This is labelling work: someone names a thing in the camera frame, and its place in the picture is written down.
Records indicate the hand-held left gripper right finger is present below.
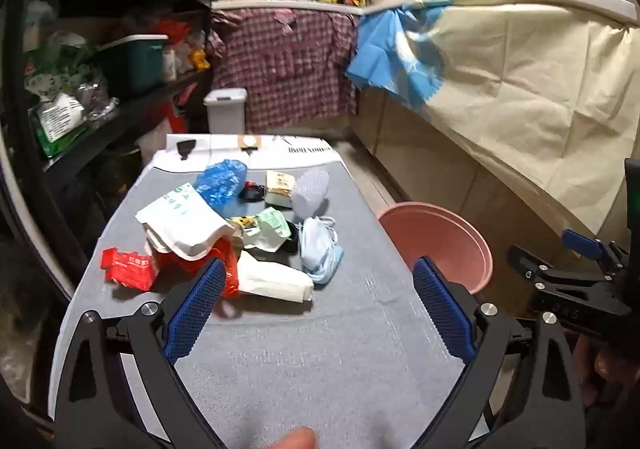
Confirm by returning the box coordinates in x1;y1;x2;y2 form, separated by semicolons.
412;256;586;449

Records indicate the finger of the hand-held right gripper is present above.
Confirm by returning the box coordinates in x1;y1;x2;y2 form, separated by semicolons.
561;229;627;281
507;245;605;298

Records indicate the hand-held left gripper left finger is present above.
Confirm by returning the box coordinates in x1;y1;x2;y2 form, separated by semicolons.
52;256;228;449

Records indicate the red plastic bag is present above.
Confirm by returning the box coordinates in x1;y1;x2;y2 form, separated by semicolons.
150;236;241;300

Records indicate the pink plastic bin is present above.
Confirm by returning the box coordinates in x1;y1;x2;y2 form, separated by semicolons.
376;202;494;295

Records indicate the white green printed paper bag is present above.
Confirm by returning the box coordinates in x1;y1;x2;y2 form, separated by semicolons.
135;182;236;261

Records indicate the green printed wrapper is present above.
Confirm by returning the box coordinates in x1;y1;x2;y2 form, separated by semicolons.
245;206;301;252

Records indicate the blue plastic bag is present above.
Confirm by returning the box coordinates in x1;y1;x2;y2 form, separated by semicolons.
195;159;248;217

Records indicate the blue face mask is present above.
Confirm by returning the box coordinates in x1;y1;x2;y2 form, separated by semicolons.
299;216;345;285

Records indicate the beige tissue pack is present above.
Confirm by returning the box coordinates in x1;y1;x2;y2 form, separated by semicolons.
264;170;296;209

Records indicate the person's right hand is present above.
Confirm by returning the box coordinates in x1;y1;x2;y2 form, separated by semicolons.
572;334;640;410

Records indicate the person's left hand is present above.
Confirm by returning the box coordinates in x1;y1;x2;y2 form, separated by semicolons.
267;426;318;449

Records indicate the grey printed table cover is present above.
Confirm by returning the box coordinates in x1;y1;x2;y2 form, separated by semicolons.
47;133;493;449

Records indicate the cream and blue printed cloth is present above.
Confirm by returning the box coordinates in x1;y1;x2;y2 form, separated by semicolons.
345;0;640;245

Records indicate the red printed bag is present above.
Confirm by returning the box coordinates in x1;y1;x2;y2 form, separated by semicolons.
162;99;188;135

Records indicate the white lidded bin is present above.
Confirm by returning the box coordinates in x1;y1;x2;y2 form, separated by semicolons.
203;88;248;135

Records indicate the black shelf rack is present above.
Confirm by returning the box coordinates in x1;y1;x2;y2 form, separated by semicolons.
0;0;221;310

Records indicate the green white food packet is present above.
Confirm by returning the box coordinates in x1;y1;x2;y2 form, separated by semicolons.
27;92;88;157

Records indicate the labelled jar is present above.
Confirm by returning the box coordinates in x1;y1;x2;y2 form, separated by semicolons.
161;43;178;82

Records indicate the green storage box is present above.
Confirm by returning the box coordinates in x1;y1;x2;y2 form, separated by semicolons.
97;34;170;97

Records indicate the red plaid shirt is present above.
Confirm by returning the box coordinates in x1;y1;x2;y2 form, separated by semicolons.
210;6;361;132

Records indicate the green white plastic bag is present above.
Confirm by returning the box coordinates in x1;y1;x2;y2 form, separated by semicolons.
25;32;101;100

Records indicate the orange plastic bag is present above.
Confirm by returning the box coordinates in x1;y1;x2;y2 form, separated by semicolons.
157;18;188;42

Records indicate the white kitchen counter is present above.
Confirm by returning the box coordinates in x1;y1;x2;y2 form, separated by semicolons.
210;0;640;27

